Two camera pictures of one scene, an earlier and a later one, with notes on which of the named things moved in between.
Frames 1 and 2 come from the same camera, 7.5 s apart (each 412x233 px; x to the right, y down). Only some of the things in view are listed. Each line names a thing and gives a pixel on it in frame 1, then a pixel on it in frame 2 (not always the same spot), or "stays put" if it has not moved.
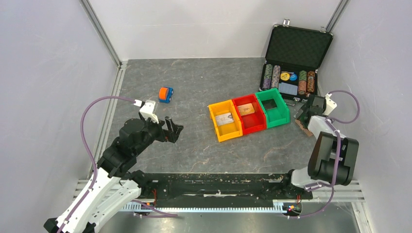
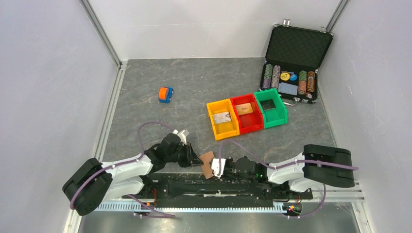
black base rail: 222,188 stays put
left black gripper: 171,136 -> 191,157
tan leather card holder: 307,132 -> 206,158
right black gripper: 304,111 -> 224,174
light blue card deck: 288,88 stays put
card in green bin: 269,104 stays put
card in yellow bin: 224,119 stays put
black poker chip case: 294,55 stays put
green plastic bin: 276,111 stays put
